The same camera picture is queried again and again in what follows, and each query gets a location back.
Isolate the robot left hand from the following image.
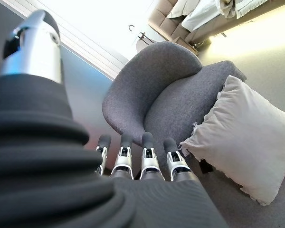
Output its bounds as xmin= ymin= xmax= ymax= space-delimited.
xmin=0 ymin=9 xmax=230 ymax=228

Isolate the white fringed cushion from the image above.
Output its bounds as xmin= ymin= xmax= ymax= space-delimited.
xmin=179 ymin=75 xmax=285 ymax=206

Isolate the pale sofa pillow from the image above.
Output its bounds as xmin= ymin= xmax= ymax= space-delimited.
xmin=167 ymin=0 xmax=200 ymax=19

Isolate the grey fabric armchair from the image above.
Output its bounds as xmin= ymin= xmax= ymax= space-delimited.
xmin=101 ymin=41 xmax=247 ymax=175

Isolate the pale round side table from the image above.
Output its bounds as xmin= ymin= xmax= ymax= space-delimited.
xmin=134 ymin=31 xmax=157 ymax=52

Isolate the beige wooden nightstand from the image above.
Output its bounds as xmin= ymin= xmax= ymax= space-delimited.
xmin=174 ymin=35 xmax=200 ymax=57

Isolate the black device on nightstand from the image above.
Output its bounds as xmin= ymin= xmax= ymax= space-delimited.
xmin=191 ymin=40 xmax=206 ymax=50

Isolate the white flat sheet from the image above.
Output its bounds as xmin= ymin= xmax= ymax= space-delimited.
xmin=181 ymin=0 xmax=222 ymax=32

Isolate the crumpled pale blanket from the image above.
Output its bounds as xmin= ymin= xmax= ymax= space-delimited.
xmin=215 ymin=0 xmax=238 ymax=19

